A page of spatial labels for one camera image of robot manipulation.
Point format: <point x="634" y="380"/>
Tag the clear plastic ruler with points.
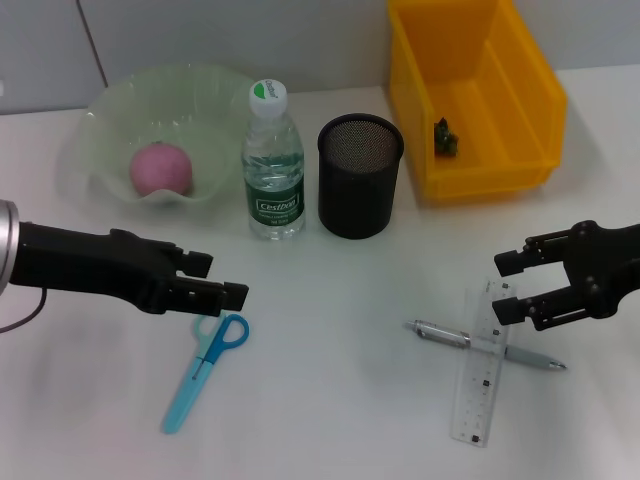
<point x="480" y="390"/>

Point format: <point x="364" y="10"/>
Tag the green glass fruit bowl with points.
<point x="175" y="110"/>

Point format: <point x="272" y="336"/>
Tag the black mesh pen holder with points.
<point x="357" y="180"/>

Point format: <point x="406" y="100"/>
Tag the blue and teal scissors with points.
<point x="200" y="365"/>

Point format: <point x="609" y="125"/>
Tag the silver grey pen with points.
<point x="450" y="336"/>

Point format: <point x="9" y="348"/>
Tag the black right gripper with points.
<point x="610" y="265"/>

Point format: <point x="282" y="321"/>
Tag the clear water bottle green label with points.
<point x="275" y="200"/>

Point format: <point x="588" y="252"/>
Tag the pink peach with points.
<point x="160" y="170"/>

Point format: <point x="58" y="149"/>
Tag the yellow plastic bin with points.
<point x="480" y="115"/>

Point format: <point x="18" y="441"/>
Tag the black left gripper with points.
<point x="100" y="265"/>

